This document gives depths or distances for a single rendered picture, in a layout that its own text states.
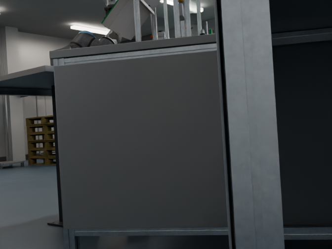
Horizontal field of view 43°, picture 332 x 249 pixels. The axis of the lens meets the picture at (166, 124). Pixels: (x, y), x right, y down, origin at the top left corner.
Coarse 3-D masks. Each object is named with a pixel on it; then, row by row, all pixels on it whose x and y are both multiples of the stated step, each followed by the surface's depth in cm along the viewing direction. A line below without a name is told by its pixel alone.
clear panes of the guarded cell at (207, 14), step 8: (160, 0) 347; (168, 0) 366; (200, 0) 360; (208, 0) 359; (160, 8) 345; (168, 8) 366; (208, 8) 359; (160, 16) 343; (168, 16) 366; (208, 16) 359; (160, 24) 341; (168, 24) 366; (208, 24) 359; (168, 32) 366; (208, 32) 359
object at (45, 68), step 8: (16, 72) 211; (24, 72) 207; (32, 72) 203; (40, 72) 199; (48, 72) 200; (0, 80) 221; (8, 80) 219; (16, 80) 221; (24, 80) 223; (32, 80) 225; (40, 80) 227; (48, 80) 229; (32, 88) 265; (40, 88) 268; (48, 88) 271
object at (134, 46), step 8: (152, 40) 156; (160, 40) 155; (168, 40) 154; (176, 40) 154; (184, 40) 153; (192, 40) 153; (200, 40) 152; (208, 40) 151; (80, 48) 162; (88, 48) 161; (96, 48) 160; (104, 48) 160; (112, 48) 159; (120, 48) 158; (128, 48) 158; (136, 48) 157; (144, 48) 156; (152, 48) 157; (160, 48) 157; (56, 56) 164; (64, 56) 163; (72, 56) 163; (80, 56) 164
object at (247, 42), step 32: (224, 0) 41; (256, 0) 40; (288, 0) 105; (320, 0) 106; (224, 32) 41; (256, 32) 41; (288, 32) 140; (320, 32) 138; (224, 64) 47; (256, 64) 41; (224, 96) 44; (256, 96) 41; (224, 128) 42; (256, 128) 41; (224, 160) 42; (256, 160) 41; (256, 192) 41; (256, 224) 41; (320, 224) 142
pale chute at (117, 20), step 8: (120, 0) 185; (128, 0) 184; (144, 0) 194; (112, 8) 187; (120, 8) 185; (128, 8) 188; (112, 16) 187; (120, 16) 188; (128, 16) 193; (104, 24) 188; (112, 24) 188; (120, 24) 193; (128, 24) 198; (120, 32) 197
